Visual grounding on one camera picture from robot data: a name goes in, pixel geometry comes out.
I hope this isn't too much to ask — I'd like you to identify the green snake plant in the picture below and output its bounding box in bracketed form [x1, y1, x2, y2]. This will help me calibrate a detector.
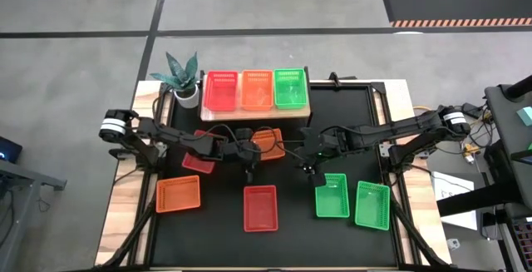
[150, 51, 200, 95]

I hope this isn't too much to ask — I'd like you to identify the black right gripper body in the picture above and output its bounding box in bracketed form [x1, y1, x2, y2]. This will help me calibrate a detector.
[298, 127, 347, 169]

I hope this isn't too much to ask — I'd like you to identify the white paper sheet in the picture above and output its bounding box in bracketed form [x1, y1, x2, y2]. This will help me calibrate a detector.
[431, 171, 479, 231]

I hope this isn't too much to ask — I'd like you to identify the black hazard-striped floor mat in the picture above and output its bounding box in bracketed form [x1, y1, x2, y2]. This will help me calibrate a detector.
[380, 0, 532, 28]

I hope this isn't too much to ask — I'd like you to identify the green plastic basket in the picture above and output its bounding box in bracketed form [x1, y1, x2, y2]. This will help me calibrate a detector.
[354, 180, 392, 231]
[273, 67, 309, 110]
[314, 172, 351, 219]

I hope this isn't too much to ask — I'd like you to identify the yellow cable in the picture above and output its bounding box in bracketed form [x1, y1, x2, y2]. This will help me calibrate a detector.
[412, 105, 437, 117]

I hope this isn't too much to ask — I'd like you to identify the grey metal stand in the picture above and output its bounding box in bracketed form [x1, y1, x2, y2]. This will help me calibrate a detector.
[0, 158, 68, 260]

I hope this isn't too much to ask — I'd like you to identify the black power adapter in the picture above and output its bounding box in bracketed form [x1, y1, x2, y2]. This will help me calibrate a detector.
[461, 102, 483, 119]

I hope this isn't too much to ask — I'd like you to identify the teal box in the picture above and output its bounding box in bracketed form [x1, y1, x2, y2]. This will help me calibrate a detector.
[516, 106, 532, 127]

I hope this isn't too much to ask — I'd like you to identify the white plant pot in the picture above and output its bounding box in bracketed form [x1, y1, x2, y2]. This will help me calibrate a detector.
[173, 85, 201, 110]

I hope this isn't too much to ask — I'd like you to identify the black device with blue light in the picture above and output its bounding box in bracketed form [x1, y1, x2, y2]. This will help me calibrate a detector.
[0, 136, 23, 165]

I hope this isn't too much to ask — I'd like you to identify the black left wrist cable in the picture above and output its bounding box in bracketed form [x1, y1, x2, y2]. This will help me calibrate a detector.
[193, 123, 298, 161]

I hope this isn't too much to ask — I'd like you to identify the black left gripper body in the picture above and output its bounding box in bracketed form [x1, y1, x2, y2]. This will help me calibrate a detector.
[224, 127, 263, 168]

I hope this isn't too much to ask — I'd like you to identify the black aluminium table frame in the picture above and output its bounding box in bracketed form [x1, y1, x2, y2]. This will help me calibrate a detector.
[93, 72, 454, 272]

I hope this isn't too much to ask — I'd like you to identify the black equipment cart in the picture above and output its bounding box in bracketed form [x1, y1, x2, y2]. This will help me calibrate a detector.
[436, 74, 532, 223]

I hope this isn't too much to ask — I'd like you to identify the orange plastic basket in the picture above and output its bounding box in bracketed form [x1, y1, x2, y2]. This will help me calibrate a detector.
[240, 69, 275, 111]
[251, 127, 287, 161]
[155, 175, 202, 214]

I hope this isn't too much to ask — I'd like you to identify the red plastic basket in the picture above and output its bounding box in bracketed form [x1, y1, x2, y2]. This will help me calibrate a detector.
[203, 70, 240, 112]
[243, 185, 278, 233]
[181, 129, 216, 175]

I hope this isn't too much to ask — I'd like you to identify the black clamp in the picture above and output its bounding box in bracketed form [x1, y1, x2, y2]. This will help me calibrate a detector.
[328, 71, 357, 83]

